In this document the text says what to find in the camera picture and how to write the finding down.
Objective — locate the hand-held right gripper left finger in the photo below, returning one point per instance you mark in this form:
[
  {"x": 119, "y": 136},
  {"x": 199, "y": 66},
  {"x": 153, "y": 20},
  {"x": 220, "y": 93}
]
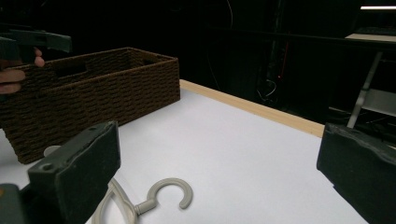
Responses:
[{"x": 84, "y": 168}]

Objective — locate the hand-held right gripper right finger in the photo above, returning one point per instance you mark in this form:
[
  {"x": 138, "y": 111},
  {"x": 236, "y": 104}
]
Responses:
[{"x": 361, "y": 168}]

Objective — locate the brown woven basket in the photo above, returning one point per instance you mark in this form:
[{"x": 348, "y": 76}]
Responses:
[{"x": 102, "y": 93}]

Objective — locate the grey plastic clothes hanger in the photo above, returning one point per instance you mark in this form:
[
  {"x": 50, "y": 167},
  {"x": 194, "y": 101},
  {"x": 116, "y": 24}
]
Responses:
[{"x": 169, "y": 183}]

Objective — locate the metal shelf stand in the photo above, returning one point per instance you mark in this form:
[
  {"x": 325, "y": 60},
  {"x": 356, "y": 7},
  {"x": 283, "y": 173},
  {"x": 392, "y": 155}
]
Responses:
[{"x": 370, "y": 93}]

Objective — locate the white light strip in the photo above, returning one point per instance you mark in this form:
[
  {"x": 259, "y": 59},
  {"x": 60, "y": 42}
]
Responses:
[{"x": 378, "y": 7}]

